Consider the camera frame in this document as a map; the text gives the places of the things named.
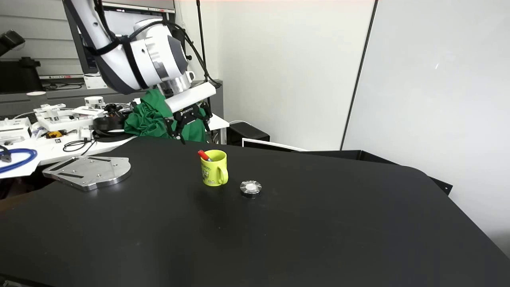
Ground white flat panel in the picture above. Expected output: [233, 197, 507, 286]
[241, 138, 308, 152]

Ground black cable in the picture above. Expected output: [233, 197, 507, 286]
[63, 137, 97, 155]

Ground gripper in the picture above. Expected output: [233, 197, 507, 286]
[165, 101, 213, 145]

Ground black headphones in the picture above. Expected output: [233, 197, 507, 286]
[92, 103, 127, 138]

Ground silver metal plate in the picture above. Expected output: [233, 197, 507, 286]
[42, 155, 132, 192]

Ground blue cable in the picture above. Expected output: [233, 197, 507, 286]
[0, 148, 38, 174]

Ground white table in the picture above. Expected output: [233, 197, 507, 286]
[0, 113, 230, 180]

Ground black box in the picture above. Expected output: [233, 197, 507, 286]
[226, 122, 271, 147]

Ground small round silver disc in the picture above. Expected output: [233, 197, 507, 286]
[240, 180, 263, 198]

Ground yellow mug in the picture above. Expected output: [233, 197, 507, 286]
[200, 149, 229, 187]

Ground green cloth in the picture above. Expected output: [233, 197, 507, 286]
[124, 88, 208, 143]

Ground black pole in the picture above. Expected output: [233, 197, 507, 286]
[196, 0, 208, 80]

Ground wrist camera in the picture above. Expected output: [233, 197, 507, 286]
[164, 82, 217, 114]

